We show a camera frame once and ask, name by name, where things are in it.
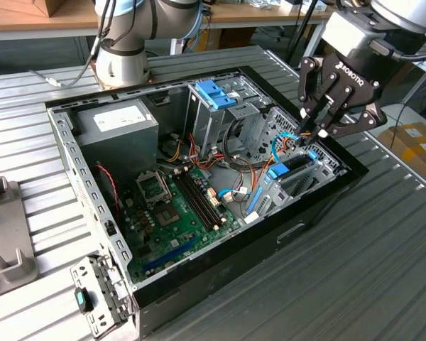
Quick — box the silver drive cage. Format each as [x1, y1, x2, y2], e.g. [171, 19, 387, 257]
[183, 75, 271, 161]

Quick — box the grey power supply unit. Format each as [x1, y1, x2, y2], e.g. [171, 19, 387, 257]
[72, 98, 160, 185]

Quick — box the black tripod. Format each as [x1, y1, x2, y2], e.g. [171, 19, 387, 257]
[285, 0, 323, 69]

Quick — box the pale grey wrist adapter block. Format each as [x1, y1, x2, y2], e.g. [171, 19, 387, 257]
[320, 11, 378, 55]

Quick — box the blue expansion slot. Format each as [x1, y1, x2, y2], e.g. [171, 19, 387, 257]
[141, 234, 200, 271]

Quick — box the hard disk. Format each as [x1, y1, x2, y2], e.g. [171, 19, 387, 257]
[246, 150, 320, 216]

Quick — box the black latch with teal button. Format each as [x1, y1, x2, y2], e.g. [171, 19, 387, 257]
[73, 287, 96, 313]

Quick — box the arm cable with metal plug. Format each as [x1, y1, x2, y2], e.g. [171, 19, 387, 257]
[28, 33, 106, 89]

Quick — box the grey parts rack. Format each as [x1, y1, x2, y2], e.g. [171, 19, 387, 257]
[0, 178, 39, 303]

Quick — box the red black twisted fan wire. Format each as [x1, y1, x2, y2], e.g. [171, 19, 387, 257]
[94, 163, 124, 211]

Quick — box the metal socket cover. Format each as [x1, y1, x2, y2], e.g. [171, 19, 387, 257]
[134, 169, 174, 210]

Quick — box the black cable bundle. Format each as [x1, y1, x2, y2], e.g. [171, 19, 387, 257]
[222, 116, 271, 175]

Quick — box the blue drive cage latch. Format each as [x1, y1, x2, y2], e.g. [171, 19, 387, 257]
[194, 80, 241, 111]

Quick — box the silver disk bay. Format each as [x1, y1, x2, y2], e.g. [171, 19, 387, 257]
[241, 147, 348, 224]

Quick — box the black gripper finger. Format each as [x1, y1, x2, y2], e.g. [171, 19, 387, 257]
[297, 55, 338, 135]
[310, 85, 388, 144]

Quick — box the silver expansion bracket plate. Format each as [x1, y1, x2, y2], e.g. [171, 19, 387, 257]
[70, 253, 134, 337]

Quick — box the green motherboard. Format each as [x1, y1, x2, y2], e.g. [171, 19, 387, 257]
[119, 166, 242, 285]

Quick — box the cardboard box with white labels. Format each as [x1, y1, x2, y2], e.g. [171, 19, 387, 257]
[377, 121, 426, 179]

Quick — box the blue flat data wire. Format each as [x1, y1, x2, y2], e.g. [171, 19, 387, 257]
[269, 131, 301, 164]
[218, 187, 252, 204]

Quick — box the orange red wire bundle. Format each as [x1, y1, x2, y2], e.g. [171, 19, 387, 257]
[187, 131, 229, 172]

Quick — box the black PC case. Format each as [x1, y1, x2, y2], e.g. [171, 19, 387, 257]
[44, 65, 370, 338]

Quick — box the yellow black wire bundle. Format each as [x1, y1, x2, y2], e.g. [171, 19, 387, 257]
[165, 136, 186, 164]

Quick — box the black case fan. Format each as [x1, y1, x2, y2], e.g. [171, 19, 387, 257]
[92, 161, 126, 216]

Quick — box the orange red yellow power wire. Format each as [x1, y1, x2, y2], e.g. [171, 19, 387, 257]
[250, 129, 313, 195]

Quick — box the black RAM slot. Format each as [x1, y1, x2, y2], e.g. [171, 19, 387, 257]
[179, 172, 217, 229]
[184, 170, 222, 226]
[188, 169, 226, 223]
[175, 173, 213, 231]

